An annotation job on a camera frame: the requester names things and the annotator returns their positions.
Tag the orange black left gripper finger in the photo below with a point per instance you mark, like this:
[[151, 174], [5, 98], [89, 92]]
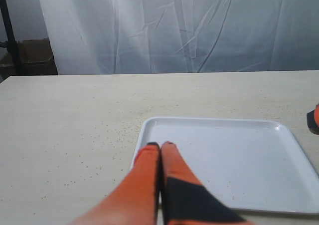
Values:
[[313, 120]]

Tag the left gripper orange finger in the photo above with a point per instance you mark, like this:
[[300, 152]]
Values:
[[135, 200], [185, 200]]

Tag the white rectangular tray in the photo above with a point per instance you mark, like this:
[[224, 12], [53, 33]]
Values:
[[252, 165]]

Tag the brown cardboard box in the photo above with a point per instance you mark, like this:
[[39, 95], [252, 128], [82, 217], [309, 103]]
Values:
[[36, 56]]

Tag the white wrinkled backdrop curtain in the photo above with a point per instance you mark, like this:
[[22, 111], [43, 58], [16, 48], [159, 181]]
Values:
[[180, 36]]

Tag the black metal stand pole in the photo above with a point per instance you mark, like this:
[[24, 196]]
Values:
[[11, 44]]

